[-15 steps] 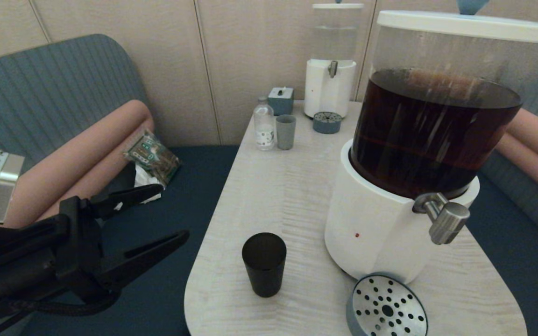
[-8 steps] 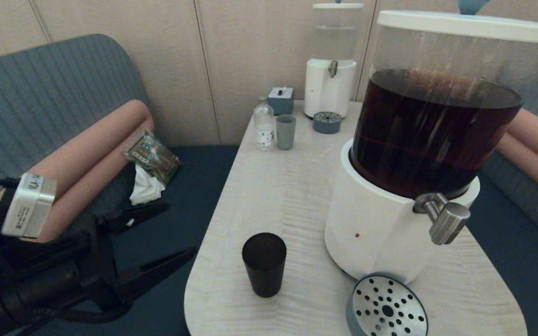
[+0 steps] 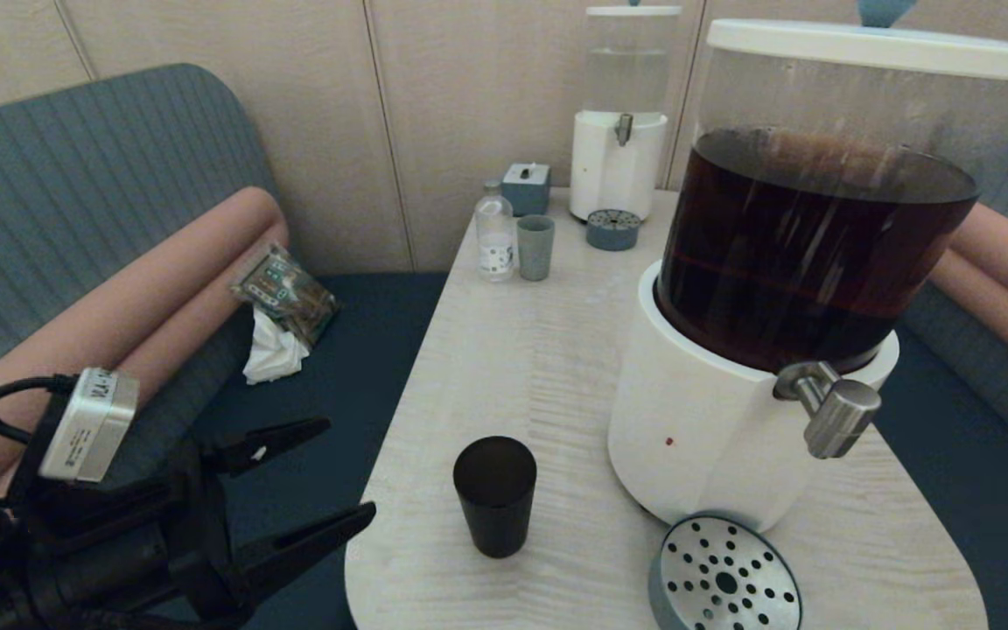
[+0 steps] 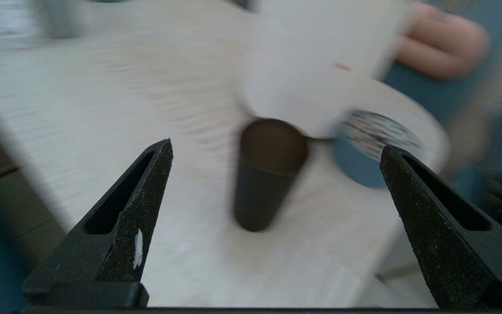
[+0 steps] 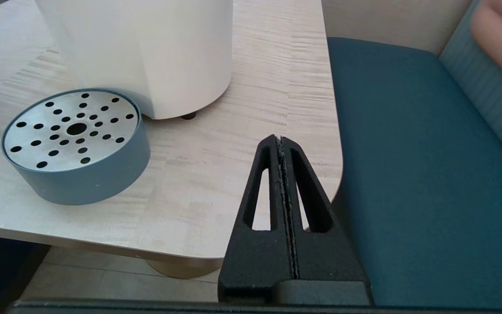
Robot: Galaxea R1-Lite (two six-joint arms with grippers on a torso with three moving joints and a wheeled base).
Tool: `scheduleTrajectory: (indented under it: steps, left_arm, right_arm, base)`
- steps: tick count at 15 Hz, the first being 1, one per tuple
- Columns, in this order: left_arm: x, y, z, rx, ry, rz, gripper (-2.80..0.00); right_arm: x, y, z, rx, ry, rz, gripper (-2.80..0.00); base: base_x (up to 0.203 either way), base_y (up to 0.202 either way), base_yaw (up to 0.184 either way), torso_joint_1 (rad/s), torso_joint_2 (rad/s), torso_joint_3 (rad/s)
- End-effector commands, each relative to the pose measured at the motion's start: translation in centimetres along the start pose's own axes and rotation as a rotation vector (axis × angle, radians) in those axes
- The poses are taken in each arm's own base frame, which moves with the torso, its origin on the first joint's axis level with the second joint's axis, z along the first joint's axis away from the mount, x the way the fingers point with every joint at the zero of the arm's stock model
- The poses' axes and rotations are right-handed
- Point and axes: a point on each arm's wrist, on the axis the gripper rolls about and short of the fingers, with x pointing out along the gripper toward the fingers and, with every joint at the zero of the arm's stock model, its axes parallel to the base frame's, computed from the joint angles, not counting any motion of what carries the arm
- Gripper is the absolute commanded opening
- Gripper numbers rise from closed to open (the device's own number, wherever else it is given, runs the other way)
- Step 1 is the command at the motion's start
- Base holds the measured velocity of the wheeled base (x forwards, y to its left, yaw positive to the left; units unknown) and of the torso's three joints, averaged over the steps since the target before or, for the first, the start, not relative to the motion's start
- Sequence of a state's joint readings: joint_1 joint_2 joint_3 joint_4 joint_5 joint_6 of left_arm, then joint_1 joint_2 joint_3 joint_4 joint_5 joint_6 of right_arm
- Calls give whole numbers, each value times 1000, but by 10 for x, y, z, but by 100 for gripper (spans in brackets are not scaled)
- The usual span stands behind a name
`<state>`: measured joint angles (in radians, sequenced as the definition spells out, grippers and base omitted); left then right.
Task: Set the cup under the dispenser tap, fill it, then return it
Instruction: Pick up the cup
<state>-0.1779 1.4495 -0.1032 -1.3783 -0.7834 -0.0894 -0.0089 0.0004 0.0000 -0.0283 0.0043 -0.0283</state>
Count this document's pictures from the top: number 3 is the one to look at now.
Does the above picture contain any black cup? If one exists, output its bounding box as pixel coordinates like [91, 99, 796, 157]
[453, 436, 538, 559]

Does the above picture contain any large metal dispenser tap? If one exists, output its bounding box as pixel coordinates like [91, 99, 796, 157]
[773, 361, 883, 460]

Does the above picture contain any grey-blue cup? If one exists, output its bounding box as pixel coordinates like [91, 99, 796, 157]
[516, 215, 556, 282]

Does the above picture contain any crumpled white tissue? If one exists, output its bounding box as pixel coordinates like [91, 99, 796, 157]
[242, 306, 311, 386]

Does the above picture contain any dark teal seat cushion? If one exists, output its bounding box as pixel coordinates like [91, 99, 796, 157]
[154, 273, 451, 630]
[873, 325, 1008, 630]

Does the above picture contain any clear plastic bottle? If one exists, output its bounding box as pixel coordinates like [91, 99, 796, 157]
[475, 180, 516, 283]

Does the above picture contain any ribbed grey-blue bench backrest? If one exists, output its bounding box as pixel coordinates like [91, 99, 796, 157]
[0, 63, 286, 491]
[902, 83, 1008, 478]

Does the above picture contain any small blue box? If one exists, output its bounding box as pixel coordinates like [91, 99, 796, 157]
[501, 163, 551, 217]

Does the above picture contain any small blue drip tray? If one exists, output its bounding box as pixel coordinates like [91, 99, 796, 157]
[586, 209, 642, 252]

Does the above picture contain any large silver drip tray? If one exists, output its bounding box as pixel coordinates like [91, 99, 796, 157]
[648, 514, 804, 630]

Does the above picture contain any small clear water dispenser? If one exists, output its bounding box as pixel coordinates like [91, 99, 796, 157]
[569, 13, 669, 223]

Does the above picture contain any large dark tea dispenser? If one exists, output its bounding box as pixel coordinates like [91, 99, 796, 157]
[606, 39, 1008, 535]

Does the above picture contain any small white dispenser lid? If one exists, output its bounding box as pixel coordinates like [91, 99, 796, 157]
[585, 0, 683, 18]

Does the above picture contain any large white dispenser lid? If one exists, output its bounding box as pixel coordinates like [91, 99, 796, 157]
[705, 0, 1008, 84]

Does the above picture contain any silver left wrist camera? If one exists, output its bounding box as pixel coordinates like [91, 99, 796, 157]
[38, 367, 139, 483]

